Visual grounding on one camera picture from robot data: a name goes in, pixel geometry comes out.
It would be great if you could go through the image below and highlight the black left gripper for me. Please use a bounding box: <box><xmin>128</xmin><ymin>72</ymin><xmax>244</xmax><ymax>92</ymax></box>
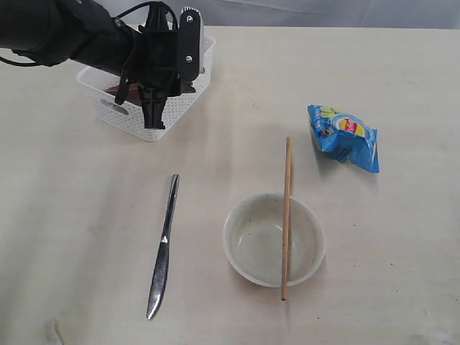
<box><xmin>115</xmin><ymin>1</ymin><xmax>179</xmax><ymax>130</ymax></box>

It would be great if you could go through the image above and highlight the floral ceramic bowl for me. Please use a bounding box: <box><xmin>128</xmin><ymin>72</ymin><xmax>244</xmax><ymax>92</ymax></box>
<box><xmin>223</xmin><ymin>193</ymin><xmax>326</xmax><ymax>288</ymax></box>

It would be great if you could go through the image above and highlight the brown wooden chopstick front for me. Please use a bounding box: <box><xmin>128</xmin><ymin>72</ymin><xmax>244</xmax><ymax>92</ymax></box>
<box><xmin>281</xmin><ymin>137</ymin><xmax>293</xmax><ymax>301</ymax></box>

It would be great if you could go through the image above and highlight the stainless steel table knife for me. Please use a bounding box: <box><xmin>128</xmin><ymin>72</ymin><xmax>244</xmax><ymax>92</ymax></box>
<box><xmin>146</xmin><ymin>174</ymin><xmax>180</xmax><ymax>321</ymax></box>

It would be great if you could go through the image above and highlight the blue snack chip bag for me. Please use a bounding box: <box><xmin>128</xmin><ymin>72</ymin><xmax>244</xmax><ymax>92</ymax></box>
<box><xmin>307</xmin><ymin>105</ymin><xmax>380</xmax><ymax>173</ymax></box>

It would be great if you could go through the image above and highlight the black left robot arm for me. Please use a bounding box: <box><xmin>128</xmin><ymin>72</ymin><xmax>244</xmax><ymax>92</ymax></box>
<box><xmin>1</xmin><ymin>1</ymin><xmax>178</xmax><ymax>129</ymax></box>

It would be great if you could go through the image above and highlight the brown wooden plate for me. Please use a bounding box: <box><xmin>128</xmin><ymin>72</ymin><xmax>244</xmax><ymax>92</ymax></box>
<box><xmin>106</xmin><ymin>80</ymin><xmax>144</xmax><ymax>107</ymax></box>

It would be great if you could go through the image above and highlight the white woven plastic basket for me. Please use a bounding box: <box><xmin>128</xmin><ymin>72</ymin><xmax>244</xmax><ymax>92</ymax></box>
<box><xmin>75</xmin><ymin>32</ymin><xmax>217</xmax><ymax>144</ymax></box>

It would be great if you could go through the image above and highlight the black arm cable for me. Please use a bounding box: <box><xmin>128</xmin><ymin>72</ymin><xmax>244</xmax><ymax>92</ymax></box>
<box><xmin>0</xmin><ymin>1</ymin><xmax>179</xmax><ymax>68</ymax></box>

